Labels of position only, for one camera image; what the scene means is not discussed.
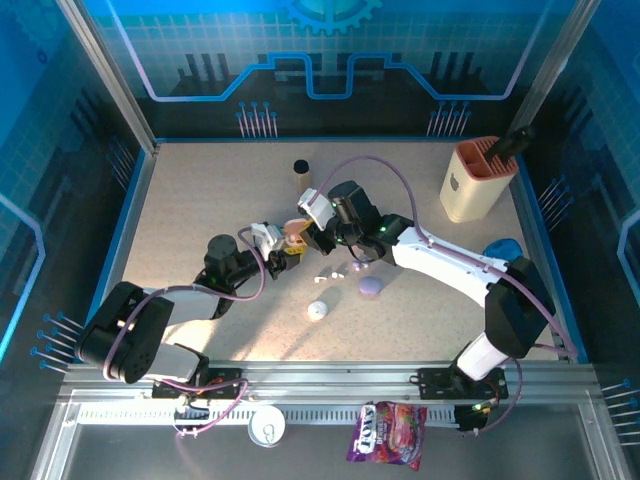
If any white slotted cable duct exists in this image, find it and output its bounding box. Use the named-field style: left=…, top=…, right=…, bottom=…
left=77, top=403, right=460, bottom=427

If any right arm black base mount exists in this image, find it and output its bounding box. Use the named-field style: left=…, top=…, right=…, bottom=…
left=417, top=366, right=510, bottom=401

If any blue topped plastic cup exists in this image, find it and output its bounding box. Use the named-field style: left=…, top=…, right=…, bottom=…
left=482, top=238, right=521, bottom=262

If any beige bottle black cap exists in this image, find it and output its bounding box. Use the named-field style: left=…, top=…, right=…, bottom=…
left=291, top=158, right=314, bottom=196

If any white round tin lid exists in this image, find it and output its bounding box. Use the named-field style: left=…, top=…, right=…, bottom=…
left=248, top=404, right=287, bottom=449

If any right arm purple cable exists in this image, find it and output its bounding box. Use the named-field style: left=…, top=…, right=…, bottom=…
left=317, top=154, right=580, bottom=436

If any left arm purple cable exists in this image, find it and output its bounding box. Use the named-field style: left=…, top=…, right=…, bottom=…
left=103, top=227, right=267, bottom=441

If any pale pink charging case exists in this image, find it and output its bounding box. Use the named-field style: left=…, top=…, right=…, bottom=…
left=282, top=218, right=312, bottom=246

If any purple earbud charging case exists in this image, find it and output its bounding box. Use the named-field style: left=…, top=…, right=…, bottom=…
left=358, top=275, right=385, bottom=299

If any black knife handle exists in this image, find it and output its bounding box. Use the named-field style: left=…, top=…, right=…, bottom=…
left=487, top=124, right=536, bottom=164

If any aluminium table rail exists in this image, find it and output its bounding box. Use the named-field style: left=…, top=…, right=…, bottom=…
left=58, top=359, right=601, bottom=404

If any aluminium frame post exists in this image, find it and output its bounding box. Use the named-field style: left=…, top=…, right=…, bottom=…
left=55, top=0, right=162, bottom=154
left=508, top=0, right=605, bottom=146

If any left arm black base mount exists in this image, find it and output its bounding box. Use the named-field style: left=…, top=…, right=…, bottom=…
left=151, top=367, right=247, bottom=401

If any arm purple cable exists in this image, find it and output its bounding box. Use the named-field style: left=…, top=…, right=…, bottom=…
left=317, top=154, right=580, bottom=436
left=103, top=227, right=267, bottom=441

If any beige knife block orange top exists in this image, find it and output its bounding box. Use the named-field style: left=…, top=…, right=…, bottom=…
left=438, top=136, right=520, bottom=225

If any purple candy bag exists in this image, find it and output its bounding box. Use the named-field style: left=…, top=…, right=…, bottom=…
left=346, top=399, right=430, bottom=472

